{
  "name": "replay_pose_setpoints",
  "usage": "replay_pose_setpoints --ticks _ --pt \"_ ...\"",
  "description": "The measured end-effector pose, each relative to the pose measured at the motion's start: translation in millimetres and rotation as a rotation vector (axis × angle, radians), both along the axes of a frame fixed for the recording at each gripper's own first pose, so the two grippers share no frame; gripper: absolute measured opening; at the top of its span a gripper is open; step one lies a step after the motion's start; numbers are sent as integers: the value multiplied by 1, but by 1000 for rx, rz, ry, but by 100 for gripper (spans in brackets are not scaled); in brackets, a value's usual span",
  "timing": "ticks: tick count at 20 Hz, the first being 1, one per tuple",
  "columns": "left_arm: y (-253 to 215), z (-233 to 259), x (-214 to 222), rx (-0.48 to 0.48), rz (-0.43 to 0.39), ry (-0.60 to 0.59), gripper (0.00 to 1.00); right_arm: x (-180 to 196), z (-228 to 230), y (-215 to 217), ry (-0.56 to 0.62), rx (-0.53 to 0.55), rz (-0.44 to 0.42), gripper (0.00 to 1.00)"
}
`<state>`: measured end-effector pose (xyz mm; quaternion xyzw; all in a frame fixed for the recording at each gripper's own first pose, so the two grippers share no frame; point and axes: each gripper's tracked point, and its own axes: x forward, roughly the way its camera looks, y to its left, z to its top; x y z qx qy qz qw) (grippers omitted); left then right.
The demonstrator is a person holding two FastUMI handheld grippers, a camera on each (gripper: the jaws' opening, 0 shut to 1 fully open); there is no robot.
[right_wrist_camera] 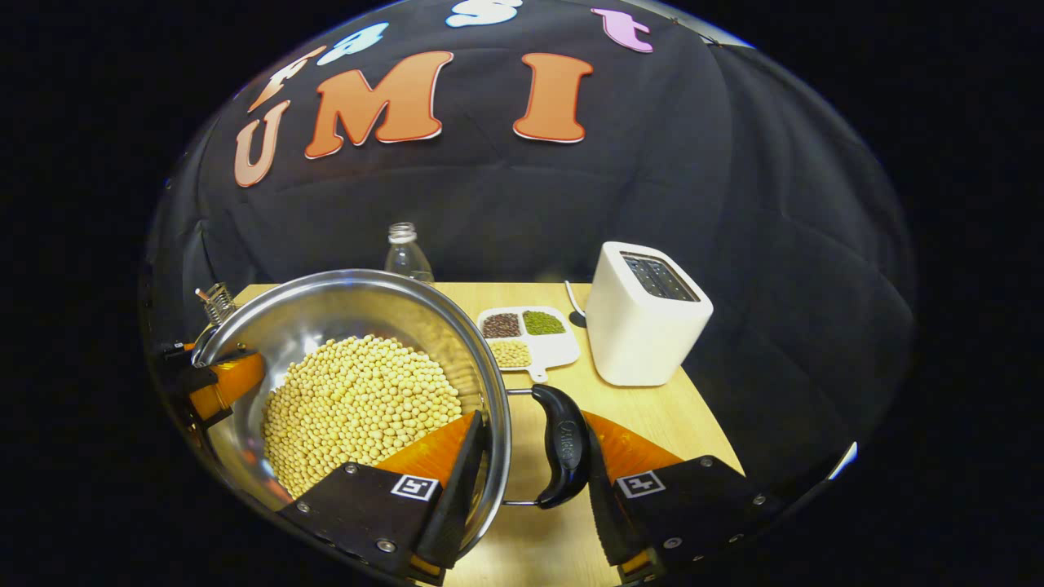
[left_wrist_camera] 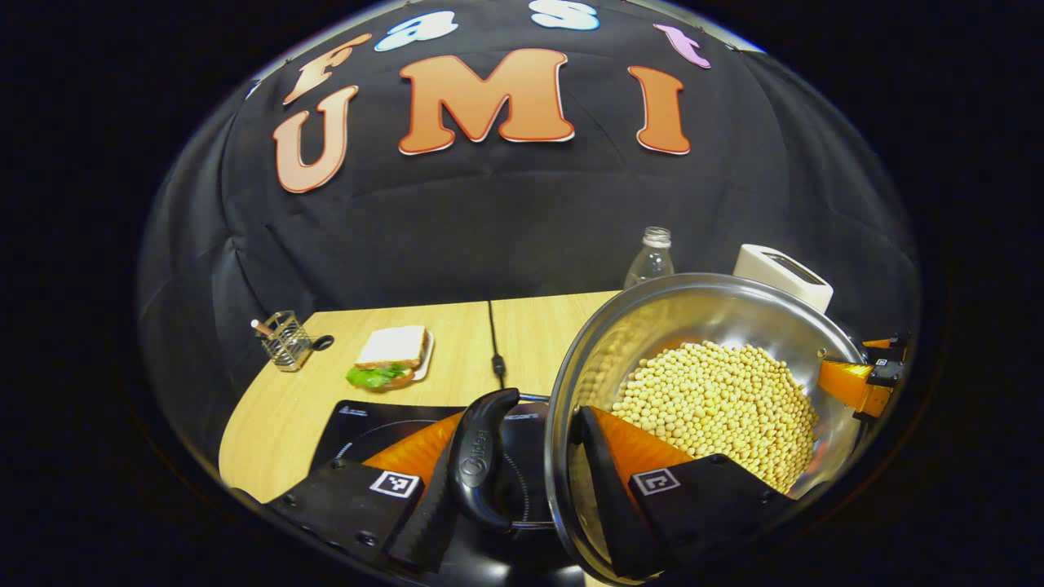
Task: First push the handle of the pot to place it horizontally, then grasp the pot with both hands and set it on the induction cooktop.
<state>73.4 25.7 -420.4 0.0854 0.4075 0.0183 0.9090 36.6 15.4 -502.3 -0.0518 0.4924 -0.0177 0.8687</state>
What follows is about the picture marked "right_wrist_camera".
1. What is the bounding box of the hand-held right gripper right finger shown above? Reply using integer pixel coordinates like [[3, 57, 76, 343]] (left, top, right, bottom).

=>
[[583, 410, 785, 584]]

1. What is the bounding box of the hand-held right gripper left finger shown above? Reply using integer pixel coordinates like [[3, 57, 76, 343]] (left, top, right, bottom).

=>
[[277, 410, 491, 586]]

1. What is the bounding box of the steel pot with black handles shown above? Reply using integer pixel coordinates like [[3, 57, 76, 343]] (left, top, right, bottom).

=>
[[191, 269, 593, 565]]

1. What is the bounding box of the pile of yellow soybeans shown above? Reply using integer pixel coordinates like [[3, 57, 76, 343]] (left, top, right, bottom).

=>
[[261, 334, 464, 499]]

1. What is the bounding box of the white toaster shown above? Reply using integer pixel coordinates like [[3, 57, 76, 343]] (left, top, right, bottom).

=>
[[586, 241, 715, 387]]

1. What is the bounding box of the white divided dish with beans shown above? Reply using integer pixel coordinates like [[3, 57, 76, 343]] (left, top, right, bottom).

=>
[[476, 306, 582, 385]]

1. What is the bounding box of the clear plastic water bottle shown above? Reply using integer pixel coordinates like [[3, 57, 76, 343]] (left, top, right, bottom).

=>
[[384, 222, 436, 285]]

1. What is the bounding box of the black backdrop cloth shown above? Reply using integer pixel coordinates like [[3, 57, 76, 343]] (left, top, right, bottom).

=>
[[143, 0, 918, 490]]

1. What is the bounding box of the wire mesh utensil holder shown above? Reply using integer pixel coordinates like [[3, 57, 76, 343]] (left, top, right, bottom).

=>
[[193, 282, 238, 328]]

